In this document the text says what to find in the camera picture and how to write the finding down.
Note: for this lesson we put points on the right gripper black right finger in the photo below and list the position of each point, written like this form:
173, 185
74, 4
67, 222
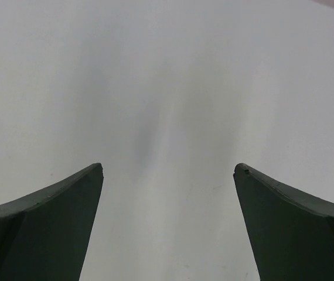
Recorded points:
291, 232

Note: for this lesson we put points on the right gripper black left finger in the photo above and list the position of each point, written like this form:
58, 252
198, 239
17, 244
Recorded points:
45, 234

